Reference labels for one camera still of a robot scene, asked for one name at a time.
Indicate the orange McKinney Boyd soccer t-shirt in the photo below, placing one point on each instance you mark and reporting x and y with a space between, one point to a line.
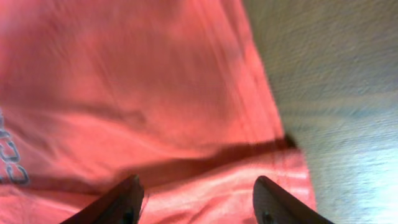
172 91

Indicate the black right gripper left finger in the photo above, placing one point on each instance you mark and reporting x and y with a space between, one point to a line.
120 205

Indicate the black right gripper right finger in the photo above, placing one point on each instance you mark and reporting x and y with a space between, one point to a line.
274 205

